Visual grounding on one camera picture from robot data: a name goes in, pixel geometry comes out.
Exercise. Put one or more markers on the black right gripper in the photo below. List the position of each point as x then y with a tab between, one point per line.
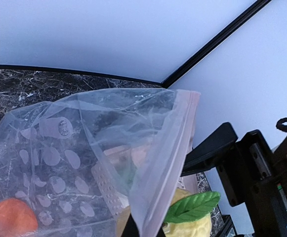
246	175

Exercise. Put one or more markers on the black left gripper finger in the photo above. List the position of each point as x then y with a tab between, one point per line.
131	229

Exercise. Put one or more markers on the pink plastic basket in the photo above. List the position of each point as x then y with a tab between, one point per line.
115	180

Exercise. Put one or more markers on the yellow lemon toy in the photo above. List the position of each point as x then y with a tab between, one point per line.
199	228

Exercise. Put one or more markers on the clear zip top bag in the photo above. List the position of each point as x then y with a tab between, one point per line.
47	151

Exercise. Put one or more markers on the orange tangerine toy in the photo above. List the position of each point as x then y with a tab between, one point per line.
16	218

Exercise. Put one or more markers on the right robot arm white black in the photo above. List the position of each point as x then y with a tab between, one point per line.
278	158

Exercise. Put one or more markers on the green leaf toy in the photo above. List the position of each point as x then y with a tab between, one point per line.
192	208

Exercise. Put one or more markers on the right black frame post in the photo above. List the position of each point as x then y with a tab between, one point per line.
214	42

